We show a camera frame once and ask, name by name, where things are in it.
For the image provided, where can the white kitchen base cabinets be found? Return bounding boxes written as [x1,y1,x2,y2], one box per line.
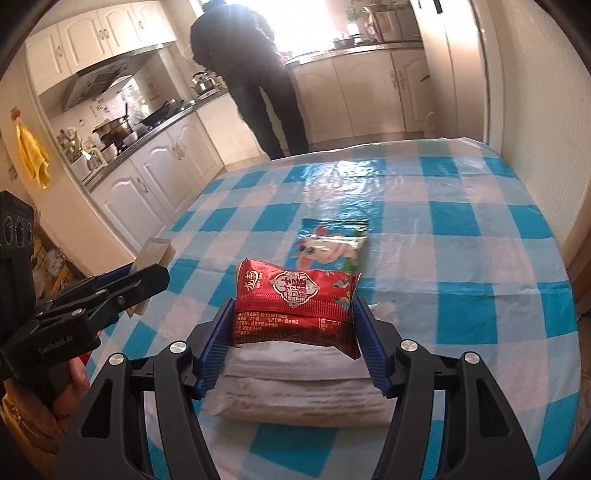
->
[85,48,437,252]

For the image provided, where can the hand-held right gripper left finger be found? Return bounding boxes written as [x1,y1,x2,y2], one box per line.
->
[55,298,234,480]

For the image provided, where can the red snack packet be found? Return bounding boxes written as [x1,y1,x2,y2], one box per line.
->
[230,258,363,360]

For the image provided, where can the beige rectangular block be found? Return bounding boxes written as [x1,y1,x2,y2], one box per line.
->
[126,237,176,317]

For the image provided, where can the white kitchen wall cabinets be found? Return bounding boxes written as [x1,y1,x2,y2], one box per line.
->
[25,0,178,97]

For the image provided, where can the steel range hood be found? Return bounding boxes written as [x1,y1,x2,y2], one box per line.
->
[62,44,164,112]

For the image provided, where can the steel cooking pot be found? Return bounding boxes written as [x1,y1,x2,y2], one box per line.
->
[92,115,132,141]

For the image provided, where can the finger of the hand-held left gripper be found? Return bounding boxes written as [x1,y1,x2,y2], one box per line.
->
[32,264,171,334]
[44,261,138,312]

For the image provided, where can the person's left hand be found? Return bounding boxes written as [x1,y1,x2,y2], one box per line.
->
[53,357,90,418]

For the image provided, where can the white tall cabinet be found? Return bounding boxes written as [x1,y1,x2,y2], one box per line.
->
[413,0,490,139]

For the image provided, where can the yellow wire storage rack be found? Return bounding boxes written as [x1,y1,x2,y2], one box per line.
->
[32,217,100,296]

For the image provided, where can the yellow hanging cloth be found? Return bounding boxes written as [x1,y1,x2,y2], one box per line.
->
[16,121,51,189]

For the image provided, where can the steel kettle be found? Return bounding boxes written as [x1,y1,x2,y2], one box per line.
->
[191,71,220,97]

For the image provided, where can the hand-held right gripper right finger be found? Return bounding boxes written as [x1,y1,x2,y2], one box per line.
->
[353,295,539,480]

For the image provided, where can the black wok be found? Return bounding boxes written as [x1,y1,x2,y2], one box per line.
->
[139,104,178,127]

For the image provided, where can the blue checked tablecloth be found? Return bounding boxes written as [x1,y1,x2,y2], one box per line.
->
[92,136,580,480]

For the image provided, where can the cartoon print snack packet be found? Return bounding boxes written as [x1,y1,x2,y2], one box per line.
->
[290,217,371,273]

